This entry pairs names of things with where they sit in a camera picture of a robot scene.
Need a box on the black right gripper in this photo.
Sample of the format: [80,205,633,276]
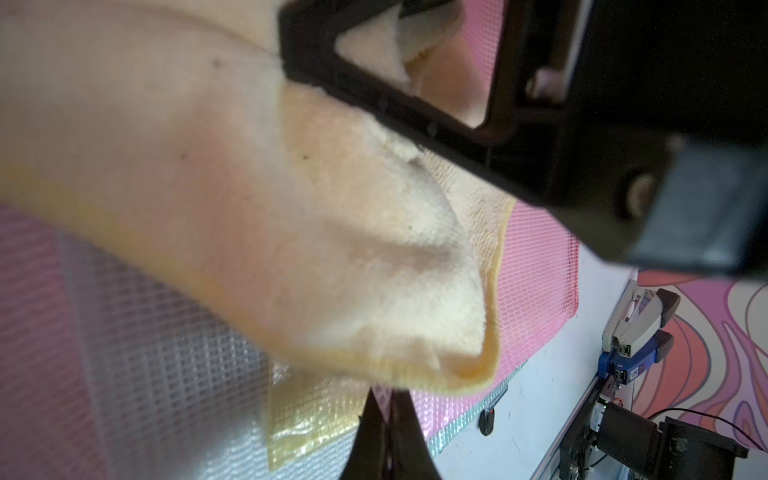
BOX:
[527,1,767,279]

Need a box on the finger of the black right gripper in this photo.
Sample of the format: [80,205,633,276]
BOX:
[278,1,567,207]

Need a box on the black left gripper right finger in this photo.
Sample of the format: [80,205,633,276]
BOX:
[388,390,441,480]

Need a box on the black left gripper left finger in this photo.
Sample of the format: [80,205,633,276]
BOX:
[340,392,390,480]

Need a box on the pink mesh document bag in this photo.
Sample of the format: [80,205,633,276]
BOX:
[371,0,582,442]

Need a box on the yellow microfiber cloth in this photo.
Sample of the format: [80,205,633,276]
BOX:
[1,1,514,395]

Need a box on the yellow mesh document bag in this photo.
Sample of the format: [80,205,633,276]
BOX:
[266,363,369,471]

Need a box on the blue grey stapler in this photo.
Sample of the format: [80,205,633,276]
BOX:
[597,280,681,385]

